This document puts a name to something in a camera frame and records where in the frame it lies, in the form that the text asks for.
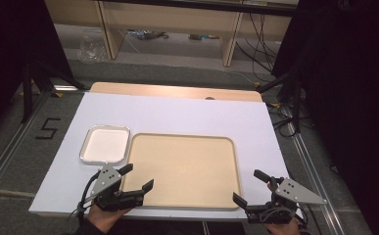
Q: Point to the person's left hand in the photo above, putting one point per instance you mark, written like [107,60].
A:
[104,218]

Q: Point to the large beige rectangular tray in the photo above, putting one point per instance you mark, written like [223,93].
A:
[183,169]

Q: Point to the small flat tool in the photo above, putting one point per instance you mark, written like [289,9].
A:
[203,37]

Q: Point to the black curtain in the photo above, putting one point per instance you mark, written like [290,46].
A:
[347,81]
[14,49]

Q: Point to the white board table cover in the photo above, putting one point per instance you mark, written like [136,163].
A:
[183,114]

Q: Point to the person's right hand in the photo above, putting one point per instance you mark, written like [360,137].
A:
[283,228]

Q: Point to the small white rectangular tray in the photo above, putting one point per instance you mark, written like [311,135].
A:
[105,144]

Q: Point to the clear plastic bag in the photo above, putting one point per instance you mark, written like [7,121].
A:
[90,47]

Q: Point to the aluminium floor rail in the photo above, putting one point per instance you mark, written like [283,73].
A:
[10,147]
[314,176]

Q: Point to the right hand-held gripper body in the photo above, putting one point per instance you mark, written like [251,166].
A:
[291,192]

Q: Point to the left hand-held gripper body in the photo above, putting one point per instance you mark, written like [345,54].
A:
[107,181]

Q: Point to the black metal stand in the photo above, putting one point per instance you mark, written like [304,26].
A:
[294,98]
[28,88]

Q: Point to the light wooden shelf unit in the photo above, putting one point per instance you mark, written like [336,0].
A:
[170,19]

